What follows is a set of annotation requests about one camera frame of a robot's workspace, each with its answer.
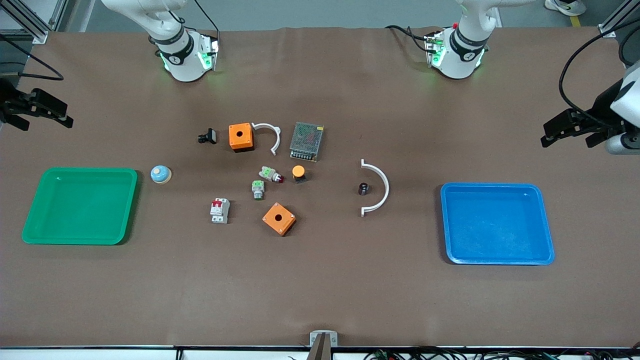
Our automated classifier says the black left arm base cable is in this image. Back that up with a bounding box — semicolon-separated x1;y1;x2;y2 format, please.
385;24;434;54

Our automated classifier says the black arm base cable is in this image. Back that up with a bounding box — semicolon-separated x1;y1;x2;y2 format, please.
385;24;434;54
192;0;222;41

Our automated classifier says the small white curved clip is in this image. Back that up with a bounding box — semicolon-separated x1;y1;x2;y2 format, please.
251;122;282;156

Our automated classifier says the orange box with small hole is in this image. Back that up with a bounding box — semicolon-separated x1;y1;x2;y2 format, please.
262;202;297;237

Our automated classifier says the metal mesh power supply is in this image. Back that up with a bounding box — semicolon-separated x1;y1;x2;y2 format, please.
289;121;325;163

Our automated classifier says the white sneaker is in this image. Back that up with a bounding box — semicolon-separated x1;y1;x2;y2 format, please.
544;0;587;17

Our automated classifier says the aluminium frame post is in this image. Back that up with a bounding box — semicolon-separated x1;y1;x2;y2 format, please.
597;0;640;38
0;0;68;45

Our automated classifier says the black right arm base cable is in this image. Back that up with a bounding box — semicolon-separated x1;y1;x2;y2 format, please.
192;0;222;41

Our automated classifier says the blue plastic tray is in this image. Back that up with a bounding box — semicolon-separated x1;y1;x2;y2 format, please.
440;183;556;266

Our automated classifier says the white red circuit breaker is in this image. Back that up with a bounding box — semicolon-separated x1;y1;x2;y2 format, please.
210;197;231;224

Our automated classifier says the green plastic tray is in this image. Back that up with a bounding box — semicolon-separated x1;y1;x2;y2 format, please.
21;167;138;246

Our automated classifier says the large white curved clip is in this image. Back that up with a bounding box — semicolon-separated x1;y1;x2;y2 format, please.
360;158;391;218

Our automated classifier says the red tipped indicator light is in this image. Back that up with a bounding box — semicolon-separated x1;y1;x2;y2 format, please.
258;166;285;184

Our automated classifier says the orange box with black hole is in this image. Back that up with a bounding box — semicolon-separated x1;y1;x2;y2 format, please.
228;122;255;153

